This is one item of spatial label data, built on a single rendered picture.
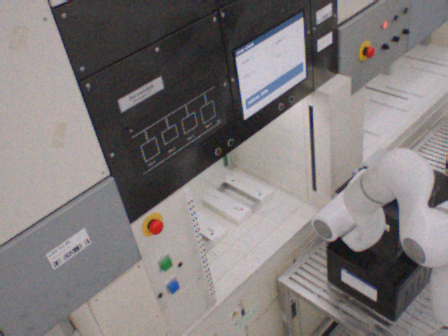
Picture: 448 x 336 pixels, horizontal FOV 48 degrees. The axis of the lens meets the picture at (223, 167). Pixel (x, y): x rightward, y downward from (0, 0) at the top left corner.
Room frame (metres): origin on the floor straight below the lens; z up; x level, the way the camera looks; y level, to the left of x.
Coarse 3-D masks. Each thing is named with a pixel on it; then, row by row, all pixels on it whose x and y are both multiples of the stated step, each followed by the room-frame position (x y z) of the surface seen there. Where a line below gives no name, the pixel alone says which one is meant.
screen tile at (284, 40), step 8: (288, 32) 1.34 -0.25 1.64; (280, 40) 1.32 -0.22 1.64; (288, 40) 1.34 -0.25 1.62; (296, 40) 1.36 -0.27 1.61; (280, 48) 1.32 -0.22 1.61; (296, 48) 1.36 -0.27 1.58; (288, 56) 1.34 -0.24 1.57; (296, 56) 1.36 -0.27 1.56; (280, 64) 1.31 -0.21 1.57; (288, 64) 1.33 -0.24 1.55; (280, 72) 1.31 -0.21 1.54
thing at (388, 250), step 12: (372, 156) 1.19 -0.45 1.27; (348, 180) 1.21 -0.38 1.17; (336, 192) 1.17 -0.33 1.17; (432, 192) 1.09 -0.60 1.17; (432, 204) 1.11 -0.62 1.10; (396, 228) 1.00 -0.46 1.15; (384, 240) 1.03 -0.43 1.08; (396, 240) 1.00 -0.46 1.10; (384, 252) 1.02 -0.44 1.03; (396, 252) 0.99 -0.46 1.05
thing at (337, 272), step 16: (336, 240) 1.20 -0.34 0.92; (336, 256) 1.13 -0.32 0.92; (352, 256) 1.25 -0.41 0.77; (368, 256) 1.23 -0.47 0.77; (400, 256) 1.19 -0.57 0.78; (336, 272) 1.13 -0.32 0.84; (352, 272) 1.08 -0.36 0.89; (368, 272) 1.03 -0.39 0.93; (384, 272) 1.15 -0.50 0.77; (400, 272) 1.14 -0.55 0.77; (416, 272) 1.01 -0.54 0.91; (352, 288) 1.08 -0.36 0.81; (368, 288) 1.03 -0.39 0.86; (384, 288) 0.98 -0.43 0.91; (400, 288) 0.96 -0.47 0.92; (416, 288) 1.02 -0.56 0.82; (368, 304) 1.03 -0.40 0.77; (384, 304) 0.98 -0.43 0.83; (400, 304) 0.97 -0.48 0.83
